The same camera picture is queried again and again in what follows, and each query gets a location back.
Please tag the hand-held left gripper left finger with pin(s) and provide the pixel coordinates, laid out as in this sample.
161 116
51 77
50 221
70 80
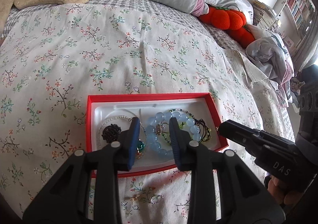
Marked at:
133 144

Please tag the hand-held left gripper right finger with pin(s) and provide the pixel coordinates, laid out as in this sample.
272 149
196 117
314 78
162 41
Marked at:
174 139

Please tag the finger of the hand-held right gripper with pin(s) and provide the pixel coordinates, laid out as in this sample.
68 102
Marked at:
236 132

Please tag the red cardboard box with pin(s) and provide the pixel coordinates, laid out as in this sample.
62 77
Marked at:
109 109

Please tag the person's right hand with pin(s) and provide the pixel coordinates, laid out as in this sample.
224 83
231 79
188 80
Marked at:
278 189

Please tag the dark grey clothing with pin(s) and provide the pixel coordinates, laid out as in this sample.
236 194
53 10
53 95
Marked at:
308 99

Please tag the pink striped cloth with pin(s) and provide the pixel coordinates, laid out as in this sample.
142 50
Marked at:
287 75

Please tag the crumpled white clothing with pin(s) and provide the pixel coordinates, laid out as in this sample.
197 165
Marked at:
263 50

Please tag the floral bedsheet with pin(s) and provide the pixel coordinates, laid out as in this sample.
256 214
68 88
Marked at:
74 65

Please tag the orange pumpkin plush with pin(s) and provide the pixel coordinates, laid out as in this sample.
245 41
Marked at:
223 17

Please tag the stack of books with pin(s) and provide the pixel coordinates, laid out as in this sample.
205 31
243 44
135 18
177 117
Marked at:
265 15

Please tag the white bookshelf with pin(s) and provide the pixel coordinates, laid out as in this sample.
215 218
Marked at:
298 7

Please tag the grey checked bedsheet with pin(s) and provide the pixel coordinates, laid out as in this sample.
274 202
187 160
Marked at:
124 0

